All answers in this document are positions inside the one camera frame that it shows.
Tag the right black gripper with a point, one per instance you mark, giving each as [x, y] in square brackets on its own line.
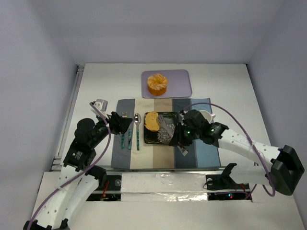
[179, 134]

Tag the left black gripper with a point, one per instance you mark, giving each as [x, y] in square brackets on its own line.
[114, 122]

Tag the slice of bread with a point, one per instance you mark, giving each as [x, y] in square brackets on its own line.
[151, 121]

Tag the orange bundt cake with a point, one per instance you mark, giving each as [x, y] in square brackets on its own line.
[157, 84]

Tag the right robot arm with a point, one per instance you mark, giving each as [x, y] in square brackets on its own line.
[279, 168]

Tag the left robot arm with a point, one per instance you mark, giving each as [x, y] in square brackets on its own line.
[78, 177]

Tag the black floral square plate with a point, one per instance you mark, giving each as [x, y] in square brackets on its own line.
[161, 136]

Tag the striped cloth placemat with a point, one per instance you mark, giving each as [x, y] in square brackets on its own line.
[156, 156]

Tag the white ceramic mug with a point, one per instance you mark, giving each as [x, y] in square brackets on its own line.
[207, 115]

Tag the lavender serving tray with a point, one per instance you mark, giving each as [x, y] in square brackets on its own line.
[179, 85]

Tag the foil covered front panel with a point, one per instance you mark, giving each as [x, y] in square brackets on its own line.
[163, 187]

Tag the fork with teal handle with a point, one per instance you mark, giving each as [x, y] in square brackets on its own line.
[124, 114]

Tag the spoon with teal handle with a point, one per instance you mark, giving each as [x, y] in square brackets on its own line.
[137, 121]

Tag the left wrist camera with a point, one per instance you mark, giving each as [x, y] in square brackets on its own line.
[99, 107]

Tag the aluminium frame rail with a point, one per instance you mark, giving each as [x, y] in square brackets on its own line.
[56, 162]

